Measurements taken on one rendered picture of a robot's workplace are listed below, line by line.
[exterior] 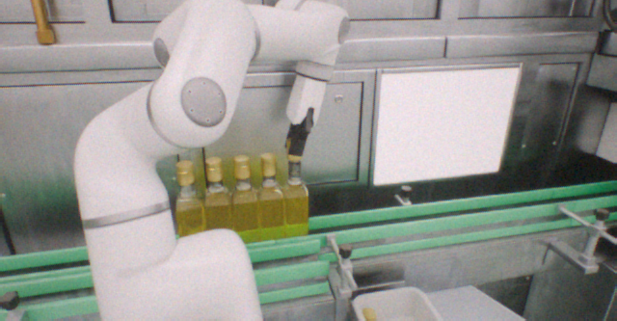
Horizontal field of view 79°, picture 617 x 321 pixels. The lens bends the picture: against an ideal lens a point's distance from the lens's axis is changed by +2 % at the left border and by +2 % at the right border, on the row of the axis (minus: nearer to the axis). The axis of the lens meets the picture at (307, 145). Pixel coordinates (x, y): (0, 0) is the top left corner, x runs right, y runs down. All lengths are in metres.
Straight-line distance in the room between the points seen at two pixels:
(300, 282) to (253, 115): 0.40
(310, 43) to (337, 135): 0.42
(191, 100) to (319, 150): 0.63
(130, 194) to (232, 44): 0.19
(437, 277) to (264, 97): 0.64
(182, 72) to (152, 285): 0.21
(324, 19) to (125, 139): 0.34
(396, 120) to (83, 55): 0.75
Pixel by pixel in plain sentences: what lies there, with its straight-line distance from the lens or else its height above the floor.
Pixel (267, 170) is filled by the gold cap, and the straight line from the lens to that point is 0.81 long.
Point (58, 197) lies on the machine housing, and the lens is 1.09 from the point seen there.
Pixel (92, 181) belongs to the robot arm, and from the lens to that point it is 0.43.
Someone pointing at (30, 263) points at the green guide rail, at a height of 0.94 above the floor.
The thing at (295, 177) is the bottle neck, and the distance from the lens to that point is 0.83.
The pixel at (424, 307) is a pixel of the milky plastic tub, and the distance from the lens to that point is 0.96.
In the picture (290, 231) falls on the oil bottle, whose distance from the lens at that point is 0.88.
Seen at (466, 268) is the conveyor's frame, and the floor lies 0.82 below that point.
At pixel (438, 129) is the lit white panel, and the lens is 1.09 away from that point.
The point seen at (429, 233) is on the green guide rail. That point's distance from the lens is 1.02.
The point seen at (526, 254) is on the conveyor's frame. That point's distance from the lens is 1.22.
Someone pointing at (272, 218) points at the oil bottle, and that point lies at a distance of 0.85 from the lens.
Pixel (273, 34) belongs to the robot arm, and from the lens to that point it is 0.58.
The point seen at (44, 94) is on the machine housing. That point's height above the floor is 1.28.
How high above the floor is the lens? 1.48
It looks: 21 degrees down
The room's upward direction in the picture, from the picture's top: straight up
